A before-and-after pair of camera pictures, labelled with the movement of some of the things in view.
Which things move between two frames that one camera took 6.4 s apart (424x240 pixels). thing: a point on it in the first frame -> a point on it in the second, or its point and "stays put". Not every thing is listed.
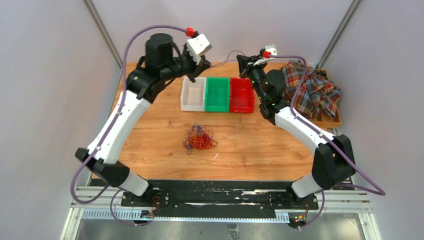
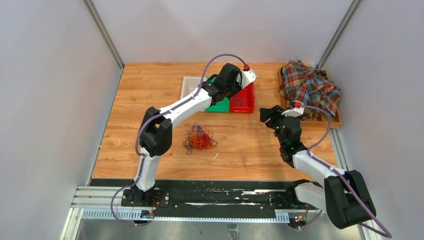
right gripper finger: [242, 64] -> [266, 113]
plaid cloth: [317, 93] stays put
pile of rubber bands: [200, 137] stays put
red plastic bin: [242, 95] stays put
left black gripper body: [187, 64] -> [232, 90]
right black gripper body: [255, 73] -> [276, 122]
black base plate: [211, 197] stays put
